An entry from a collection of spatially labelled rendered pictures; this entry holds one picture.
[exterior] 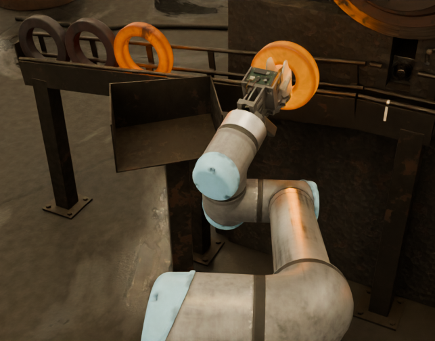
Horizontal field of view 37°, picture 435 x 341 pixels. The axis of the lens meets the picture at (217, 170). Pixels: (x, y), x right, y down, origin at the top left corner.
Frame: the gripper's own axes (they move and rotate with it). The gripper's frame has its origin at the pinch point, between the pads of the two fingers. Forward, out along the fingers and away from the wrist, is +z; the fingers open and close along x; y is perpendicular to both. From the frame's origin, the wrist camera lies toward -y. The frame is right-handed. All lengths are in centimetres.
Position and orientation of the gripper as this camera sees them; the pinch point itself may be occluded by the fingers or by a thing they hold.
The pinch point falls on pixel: (284, 68)
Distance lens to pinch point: 148.4
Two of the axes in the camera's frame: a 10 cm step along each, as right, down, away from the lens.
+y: -1.5, -6.4, -7.5
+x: -8.9, -2.4, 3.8
